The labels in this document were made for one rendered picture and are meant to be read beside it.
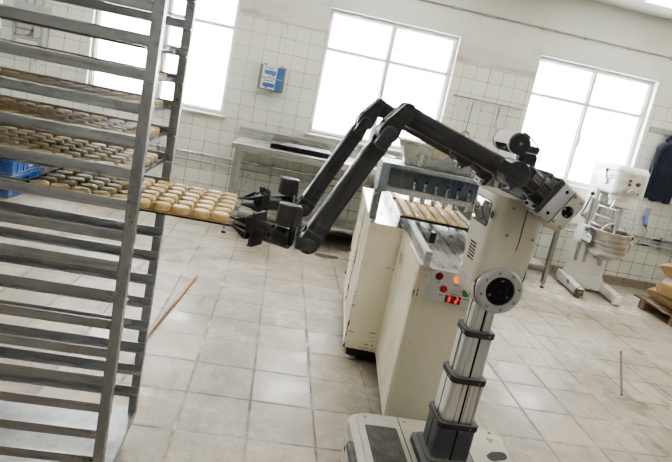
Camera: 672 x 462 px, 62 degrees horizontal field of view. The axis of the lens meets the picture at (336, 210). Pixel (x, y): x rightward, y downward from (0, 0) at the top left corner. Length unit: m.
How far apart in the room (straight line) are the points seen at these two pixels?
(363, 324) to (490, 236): 1.57
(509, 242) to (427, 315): 0.78
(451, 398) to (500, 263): 0.52
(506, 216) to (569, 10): 5.08
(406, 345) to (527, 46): 4.55
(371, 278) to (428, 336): 0.73
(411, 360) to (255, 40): 4.20
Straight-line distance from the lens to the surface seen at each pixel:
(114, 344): 1.78
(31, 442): 2.27
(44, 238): 2.23
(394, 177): 3.16
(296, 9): 6.09
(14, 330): 2.38
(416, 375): 2.66
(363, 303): 3.25
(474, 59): 6.37
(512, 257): 1.91
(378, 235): 3.13
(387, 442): 2.28
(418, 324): 2.56
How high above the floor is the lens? 1.45
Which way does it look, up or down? 11 degrees down
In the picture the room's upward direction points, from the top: 12 degrees clockwise
